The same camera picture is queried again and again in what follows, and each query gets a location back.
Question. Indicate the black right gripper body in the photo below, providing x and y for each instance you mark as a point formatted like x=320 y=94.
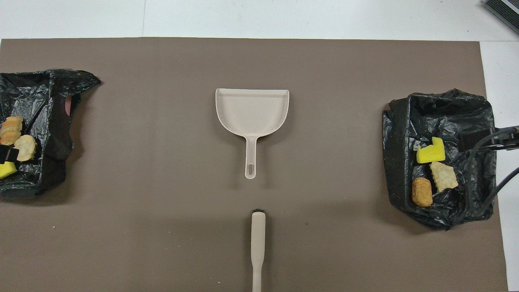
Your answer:
x=507 y=140

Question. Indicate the small yellow green sponge piece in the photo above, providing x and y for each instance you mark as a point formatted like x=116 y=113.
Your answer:
x=6 y=170

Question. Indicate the pale bread piece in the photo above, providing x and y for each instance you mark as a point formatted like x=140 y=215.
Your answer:
x=26 y=148
x=10 y=129

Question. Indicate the notched yellow sponge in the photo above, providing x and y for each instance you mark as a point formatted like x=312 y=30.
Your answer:
x=430 y=153

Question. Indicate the striped croissant piece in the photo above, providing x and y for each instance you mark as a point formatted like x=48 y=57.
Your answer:
x=444 y=176

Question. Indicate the brown cork shaped roll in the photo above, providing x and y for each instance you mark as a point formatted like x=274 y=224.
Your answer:
x=421 y=192

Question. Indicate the beige plastic dustpan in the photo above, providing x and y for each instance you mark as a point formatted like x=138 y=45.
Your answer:
x=251 y=111

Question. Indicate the beige hand brush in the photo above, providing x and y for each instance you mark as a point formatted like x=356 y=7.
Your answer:
x=258 y=243

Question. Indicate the black bag lined pink bin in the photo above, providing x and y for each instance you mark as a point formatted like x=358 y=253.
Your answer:
x=44 y=101

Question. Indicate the dark ribbed panel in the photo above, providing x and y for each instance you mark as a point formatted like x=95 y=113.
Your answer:
x=505 y=12

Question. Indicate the brown table mat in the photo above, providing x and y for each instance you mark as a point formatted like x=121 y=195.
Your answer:
x=162 y=162

